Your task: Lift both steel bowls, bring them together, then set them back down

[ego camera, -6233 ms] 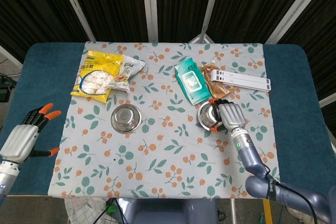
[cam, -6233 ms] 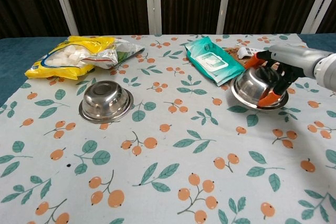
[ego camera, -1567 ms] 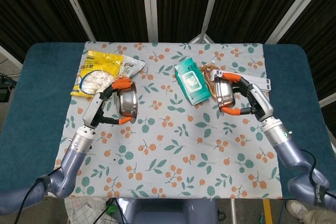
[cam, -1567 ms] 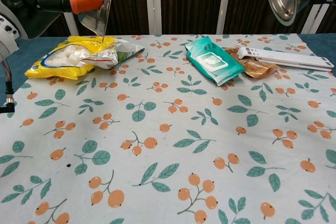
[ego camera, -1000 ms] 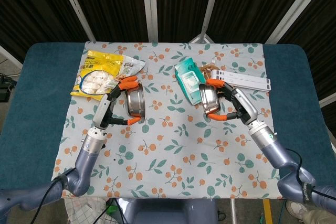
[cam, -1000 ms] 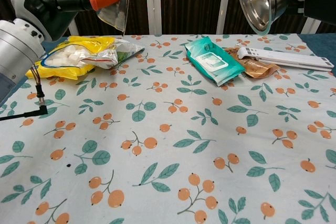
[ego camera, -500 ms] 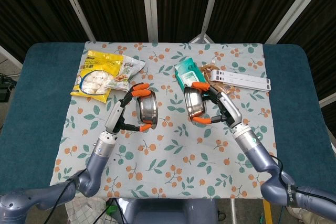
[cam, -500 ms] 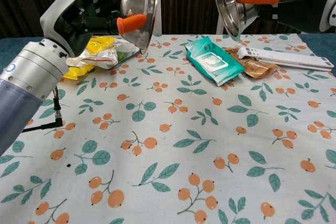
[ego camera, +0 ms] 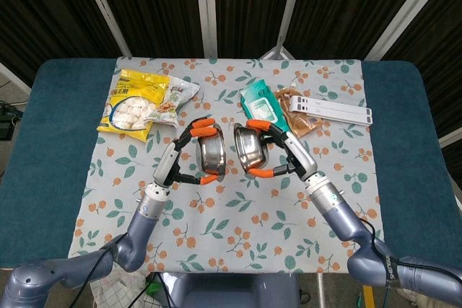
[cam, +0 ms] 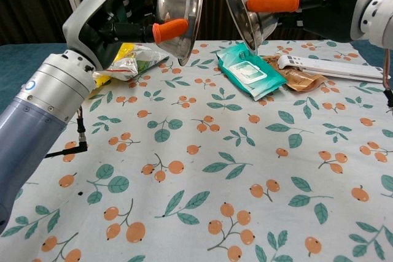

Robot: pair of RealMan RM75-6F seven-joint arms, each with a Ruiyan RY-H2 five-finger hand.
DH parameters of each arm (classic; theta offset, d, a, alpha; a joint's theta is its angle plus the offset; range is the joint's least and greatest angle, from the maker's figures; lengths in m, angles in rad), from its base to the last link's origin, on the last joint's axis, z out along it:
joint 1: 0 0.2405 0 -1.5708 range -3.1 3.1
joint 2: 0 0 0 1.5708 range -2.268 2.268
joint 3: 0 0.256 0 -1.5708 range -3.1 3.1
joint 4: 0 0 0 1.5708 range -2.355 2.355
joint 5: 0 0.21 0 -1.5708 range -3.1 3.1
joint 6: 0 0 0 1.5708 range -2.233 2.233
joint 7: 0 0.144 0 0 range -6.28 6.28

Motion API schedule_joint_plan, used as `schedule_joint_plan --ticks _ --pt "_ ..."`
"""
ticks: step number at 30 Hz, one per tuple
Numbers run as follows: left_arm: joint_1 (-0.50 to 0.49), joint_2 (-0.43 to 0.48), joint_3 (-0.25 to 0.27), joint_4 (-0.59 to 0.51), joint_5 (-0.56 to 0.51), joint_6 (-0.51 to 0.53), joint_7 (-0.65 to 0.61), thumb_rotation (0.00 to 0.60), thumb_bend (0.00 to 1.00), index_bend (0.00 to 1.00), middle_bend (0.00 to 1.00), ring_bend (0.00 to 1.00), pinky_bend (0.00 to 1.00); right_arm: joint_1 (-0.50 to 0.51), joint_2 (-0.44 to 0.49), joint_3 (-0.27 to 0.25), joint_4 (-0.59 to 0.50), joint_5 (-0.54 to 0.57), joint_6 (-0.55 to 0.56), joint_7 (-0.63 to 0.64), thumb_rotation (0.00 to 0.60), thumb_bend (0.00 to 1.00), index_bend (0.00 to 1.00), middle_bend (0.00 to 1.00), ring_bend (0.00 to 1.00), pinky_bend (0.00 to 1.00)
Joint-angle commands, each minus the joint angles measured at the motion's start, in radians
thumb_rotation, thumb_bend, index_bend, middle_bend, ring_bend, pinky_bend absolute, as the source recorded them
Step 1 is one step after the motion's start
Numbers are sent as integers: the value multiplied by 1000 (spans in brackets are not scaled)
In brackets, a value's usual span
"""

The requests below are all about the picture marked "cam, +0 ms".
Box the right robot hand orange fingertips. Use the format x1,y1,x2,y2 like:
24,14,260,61
246,0,385,44

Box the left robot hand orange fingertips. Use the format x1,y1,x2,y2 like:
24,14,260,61
62,0,189,71

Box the yellow marshmallow bag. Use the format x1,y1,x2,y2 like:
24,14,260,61
94,43,136,88

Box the open silver foil snack bag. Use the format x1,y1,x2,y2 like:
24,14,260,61
93,45,170,82

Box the white bag sealer bar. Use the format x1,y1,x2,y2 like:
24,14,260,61
277,54,392,84

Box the dark brown curtain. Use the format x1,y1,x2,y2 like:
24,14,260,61
0,0,360,45

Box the brown patterned sachet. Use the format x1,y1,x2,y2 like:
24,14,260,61
262,55,282,71

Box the brown glossy sachet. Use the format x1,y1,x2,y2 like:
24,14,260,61
282,69,328,93

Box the teal wet wipes pack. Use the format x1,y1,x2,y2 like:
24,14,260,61
216,44,288,102

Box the fruit and leaf print tablecloth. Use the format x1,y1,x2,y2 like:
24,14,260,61
0,39,393,262

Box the thin right arm cable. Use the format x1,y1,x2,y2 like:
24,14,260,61
380,47,393,110

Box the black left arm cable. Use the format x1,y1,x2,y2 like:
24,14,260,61
45,106,89,159

